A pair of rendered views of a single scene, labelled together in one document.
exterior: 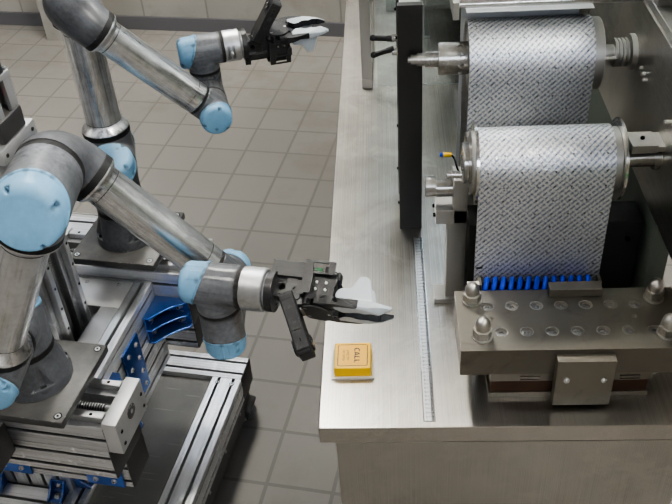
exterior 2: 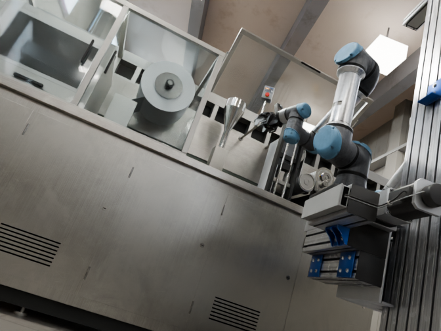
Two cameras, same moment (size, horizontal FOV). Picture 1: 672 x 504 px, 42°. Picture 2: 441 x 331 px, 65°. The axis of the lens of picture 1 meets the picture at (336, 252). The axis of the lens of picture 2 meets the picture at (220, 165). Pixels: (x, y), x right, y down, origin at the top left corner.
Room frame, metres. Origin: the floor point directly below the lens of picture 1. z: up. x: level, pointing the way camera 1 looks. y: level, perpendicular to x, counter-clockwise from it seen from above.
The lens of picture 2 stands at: (2.66, 1.56, 0.33)
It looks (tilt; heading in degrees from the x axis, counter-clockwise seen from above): 20 degrees up; 251
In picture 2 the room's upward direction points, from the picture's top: 19 degrees clockwise
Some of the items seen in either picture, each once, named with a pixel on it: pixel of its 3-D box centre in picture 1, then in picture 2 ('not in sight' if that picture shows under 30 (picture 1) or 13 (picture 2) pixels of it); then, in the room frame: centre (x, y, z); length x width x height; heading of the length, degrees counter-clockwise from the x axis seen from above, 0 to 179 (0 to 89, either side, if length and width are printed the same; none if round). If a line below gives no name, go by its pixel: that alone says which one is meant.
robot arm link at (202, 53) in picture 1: (201, 51); (298, 112); (1.96, 0.29, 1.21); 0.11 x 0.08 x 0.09; 101
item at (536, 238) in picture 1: (539, 241); not in sight; (1.25, -0.38, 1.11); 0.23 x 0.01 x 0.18; 85
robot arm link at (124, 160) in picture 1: (113, 177); (354, 160); (1.78, 0.52, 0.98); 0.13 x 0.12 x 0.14; 11
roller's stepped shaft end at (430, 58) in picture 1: (422, 59); not in sight; (1.58, -0.20, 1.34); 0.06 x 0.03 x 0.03; 85
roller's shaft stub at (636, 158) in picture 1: (638, 157); not in sight; (1.30, -0.55, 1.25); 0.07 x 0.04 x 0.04; 85
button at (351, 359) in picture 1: (352, 359); not in sight; (1.18, -0.02, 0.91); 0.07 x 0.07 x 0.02; 85
